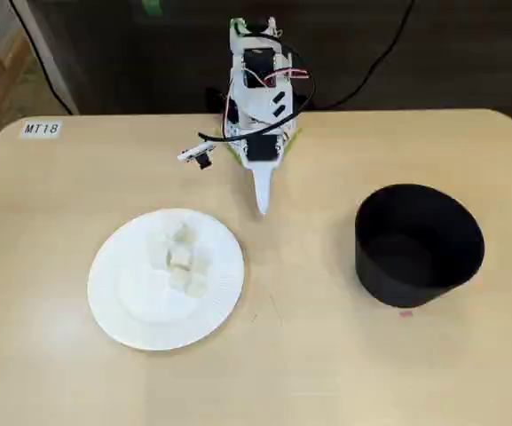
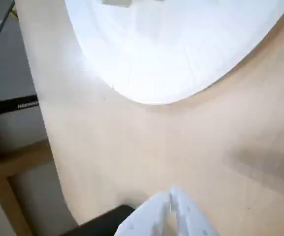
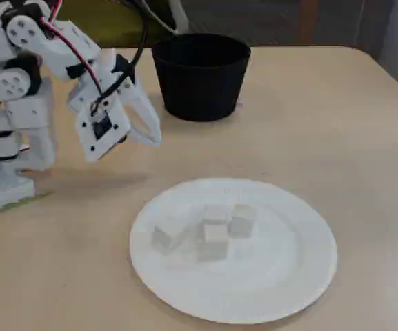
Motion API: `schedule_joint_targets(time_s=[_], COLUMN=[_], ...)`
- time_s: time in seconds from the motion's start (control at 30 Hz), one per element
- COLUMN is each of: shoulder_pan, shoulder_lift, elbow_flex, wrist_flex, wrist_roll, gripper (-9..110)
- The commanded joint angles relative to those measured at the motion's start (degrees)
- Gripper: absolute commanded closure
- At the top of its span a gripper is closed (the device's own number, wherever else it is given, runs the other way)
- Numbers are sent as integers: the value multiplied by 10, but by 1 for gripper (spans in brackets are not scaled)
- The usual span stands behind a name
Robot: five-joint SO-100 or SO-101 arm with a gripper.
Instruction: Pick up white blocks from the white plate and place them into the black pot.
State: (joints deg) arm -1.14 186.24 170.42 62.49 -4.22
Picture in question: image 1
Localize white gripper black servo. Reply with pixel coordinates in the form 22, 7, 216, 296
241, 131, 284, 217

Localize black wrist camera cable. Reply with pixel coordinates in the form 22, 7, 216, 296
197, 37, 319, 143

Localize thin black cable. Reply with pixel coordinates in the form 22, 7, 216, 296
9, 0, 79, 115

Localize black table clamp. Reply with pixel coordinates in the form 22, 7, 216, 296
206, 87, 239, 123

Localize black pot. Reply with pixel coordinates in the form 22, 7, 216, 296
353, 183, 486, 310

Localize white MT18 label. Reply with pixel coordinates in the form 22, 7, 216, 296
19, 120, 63, 138

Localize white paper plate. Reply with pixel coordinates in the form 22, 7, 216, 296
86, 207, 245, 351

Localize yellow-green base plate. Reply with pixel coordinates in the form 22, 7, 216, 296
224, 127, 303, 168

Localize red white servo wires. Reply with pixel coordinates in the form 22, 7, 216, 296
222, 66, 312, 134

